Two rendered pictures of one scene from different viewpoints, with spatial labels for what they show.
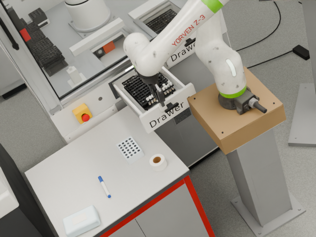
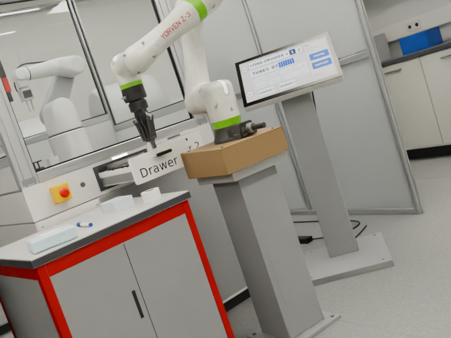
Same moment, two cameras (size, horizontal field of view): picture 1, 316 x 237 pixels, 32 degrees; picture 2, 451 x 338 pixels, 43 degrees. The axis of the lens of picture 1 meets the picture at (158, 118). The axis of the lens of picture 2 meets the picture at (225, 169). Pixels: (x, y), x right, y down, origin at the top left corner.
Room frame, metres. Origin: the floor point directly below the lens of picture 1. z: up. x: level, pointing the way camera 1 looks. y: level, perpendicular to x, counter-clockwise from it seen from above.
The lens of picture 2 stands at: (-0.37, 0.67, 1.04)
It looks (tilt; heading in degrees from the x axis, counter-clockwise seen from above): 7 degrees down; 336
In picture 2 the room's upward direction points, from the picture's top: 18 degrees counter-clockwise
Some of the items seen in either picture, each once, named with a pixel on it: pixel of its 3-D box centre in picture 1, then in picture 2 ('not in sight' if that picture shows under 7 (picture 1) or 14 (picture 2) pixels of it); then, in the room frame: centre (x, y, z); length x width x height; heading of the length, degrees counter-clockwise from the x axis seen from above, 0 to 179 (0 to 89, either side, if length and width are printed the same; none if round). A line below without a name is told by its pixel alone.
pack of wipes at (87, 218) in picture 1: (81, 221); (52, 238); (1.55, 0.48, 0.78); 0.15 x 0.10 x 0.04; 92
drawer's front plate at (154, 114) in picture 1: (169, 108); (162, 161); (1.88, -0.07, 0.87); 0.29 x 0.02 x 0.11; 104
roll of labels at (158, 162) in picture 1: (158, 162); (151, 195); (1.68, 0.08, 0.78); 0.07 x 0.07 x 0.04
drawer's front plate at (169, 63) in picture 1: (188, 43); (178, 148); (2.27, -0.30, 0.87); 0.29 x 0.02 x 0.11; 104
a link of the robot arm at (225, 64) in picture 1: (227, 71); (219, 103); (1.78, -0.35, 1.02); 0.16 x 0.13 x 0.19; 7
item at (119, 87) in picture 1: (148, 88); (137, 168); (2.08, -0.02, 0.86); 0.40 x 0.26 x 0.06; 14
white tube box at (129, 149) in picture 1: (130, 150); (117, 204); (1.83, 0.18, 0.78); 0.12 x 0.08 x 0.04; 12
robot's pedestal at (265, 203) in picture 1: (255, 164); (267, 247); (1.78, -0.35, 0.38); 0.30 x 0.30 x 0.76; 8
